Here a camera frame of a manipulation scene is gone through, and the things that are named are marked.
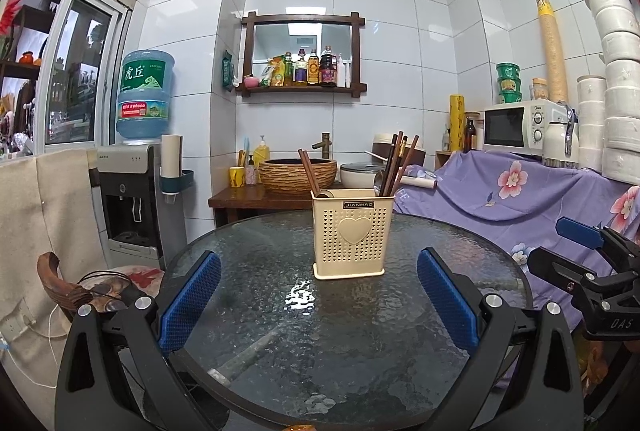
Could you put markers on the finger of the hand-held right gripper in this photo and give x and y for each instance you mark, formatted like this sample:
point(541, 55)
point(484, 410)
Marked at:
point(555, 268)
point(580, 233)

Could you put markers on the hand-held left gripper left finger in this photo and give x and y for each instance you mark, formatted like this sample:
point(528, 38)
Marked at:
point(192, 301)

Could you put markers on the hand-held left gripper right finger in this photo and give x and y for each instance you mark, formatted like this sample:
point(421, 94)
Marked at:
point(447, 301)

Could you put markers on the cream plastic utensil holder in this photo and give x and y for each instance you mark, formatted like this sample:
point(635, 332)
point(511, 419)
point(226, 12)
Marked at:
point(352, 256)

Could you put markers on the plain black chopstick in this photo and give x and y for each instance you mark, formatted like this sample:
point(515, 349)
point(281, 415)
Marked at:
point(397, 158)

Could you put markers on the floral seat cushion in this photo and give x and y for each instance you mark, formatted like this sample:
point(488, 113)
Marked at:
point(145, 278)

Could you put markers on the purple floral cloth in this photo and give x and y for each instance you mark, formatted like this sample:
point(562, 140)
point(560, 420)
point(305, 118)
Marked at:
point(490, 211)

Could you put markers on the dark wooden counter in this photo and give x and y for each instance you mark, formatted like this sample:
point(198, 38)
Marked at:
point(240, 203)

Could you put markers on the teal plastic holder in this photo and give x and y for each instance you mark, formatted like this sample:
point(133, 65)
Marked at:
point(186, 181)

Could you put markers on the white paper roll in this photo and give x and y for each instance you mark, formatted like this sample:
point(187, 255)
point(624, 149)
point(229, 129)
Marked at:
point(420, 182)

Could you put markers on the grey water dispenser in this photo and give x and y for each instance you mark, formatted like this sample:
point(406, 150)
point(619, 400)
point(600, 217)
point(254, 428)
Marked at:
point(125, 191)

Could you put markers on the white microwave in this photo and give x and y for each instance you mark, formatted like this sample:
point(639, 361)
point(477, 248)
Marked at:
point(505, 126)

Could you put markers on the yellow cup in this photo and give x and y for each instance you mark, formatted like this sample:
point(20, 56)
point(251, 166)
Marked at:
point(237, 177)

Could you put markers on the stack of white paper bowls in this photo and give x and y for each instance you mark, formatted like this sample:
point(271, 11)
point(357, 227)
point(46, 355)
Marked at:
point(620, 101)

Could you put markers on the small pink floral bottle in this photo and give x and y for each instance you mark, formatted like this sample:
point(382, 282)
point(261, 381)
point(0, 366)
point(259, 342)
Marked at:
point(251, 175)

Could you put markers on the wooden chair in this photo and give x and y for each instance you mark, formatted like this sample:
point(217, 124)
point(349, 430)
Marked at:
point(55, 276)

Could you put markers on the small wooden crate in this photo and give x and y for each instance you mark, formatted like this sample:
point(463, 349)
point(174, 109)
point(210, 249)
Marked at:
point(442, 161)

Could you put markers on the white cup dispenser tube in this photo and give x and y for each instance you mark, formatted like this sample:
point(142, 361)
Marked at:
point(171, 156)

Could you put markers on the brown glass bottle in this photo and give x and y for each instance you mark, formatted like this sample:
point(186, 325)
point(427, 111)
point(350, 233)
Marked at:
point(470, 136)

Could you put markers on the beige noodle cup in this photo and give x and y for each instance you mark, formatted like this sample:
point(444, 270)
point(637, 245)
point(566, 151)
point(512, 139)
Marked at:
point(540, 88)

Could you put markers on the woven basin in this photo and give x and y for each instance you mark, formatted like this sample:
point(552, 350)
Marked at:
point(285, 178)

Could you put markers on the white pot with lid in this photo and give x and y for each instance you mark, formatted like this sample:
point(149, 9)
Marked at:
point(357, 176)

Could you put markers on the yellow soap dispenser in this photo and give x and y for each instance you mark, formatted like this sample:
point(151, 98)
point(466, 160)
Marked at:
point(261, 155)

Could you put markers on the light blue toothbrush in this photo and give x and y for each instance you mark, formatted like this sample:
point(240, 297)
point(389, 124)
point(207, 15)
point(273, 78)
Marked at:
point(246, 148)

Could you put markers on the yellow roll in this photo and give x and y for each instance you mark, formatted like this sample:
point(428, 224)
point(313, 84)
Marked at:
point(457, 123)

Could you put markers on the white and brown rice cooker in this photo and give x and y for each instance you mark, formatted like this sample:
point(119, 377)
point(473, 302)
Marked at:
point(382, 146)

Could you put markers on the beige cloth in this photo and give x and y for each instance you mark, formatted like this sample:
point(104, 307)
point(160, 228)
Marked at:
point(30, 221)

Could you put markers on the tall stack of paper cups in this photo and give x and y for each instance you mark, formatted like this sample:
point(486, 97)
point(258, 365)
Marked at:
point(552, 51)

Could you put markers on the bronze faucet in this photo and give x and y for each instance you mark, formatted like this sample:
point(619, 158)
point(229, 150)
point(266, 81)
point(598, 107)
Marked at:
point(324, 143)

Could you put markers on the blue water jug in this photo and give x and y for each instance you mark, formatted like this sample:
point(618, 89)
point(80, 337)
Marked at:
point(145, 96)

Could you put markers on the small pink bowl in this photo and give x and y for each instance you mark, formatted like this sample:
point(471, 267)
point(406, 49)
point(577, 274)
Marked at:
point(251, 82)

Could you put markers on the green hanging packet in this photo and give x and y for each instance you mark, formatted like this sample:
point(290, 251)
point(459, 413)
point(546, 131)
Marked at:
point(228, 71)

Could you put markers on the yellow seasoning packet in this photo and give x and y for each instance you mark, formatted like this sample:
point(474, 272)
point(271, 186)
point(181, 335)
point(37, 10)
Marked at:
point(267, 76)

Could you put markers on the yellow green bottle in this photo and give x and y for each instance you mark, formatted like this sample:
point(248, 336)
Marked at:
point(287, 70)

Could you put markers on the wooden mirror shelf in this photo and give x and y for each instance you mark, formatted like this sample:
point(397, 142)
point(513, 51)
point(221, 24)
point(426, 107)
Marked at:
point(247, 56)

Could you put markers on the white bottle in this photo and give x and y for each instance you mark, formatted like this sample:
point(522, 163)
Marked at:
point(341, 72)

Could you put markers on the purple label bottle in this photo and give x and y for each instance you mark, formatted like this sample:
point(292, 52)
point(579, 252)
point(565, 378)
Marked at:
point(300, 70)

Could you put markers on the dark sauce bottle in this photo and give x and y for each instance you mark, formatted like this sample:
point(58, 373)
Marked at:
point(327, 67)

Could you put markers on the amber sauce bottle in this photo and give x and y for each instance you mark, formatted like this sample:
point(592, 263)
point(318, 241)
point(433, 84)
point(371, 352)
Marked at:
point(313, 67)

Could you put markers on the sliding window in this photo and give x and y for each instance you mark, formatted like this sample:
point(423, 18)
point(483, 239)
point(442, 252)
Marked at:
point(75, 61)

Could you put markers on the small orange pot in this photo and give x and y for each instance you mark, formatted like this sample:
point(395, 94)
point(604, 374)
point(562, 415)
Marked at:
point(26, 57)

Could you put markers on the red artificial flower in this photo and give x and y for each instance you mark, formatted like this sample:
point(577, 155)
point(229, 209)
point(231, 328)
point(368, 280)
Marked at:
point(10, 16)

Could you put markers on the white wall socket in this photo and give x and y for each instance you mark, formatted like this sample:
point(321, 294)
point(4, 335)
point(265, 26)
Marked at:
point(15, 327)

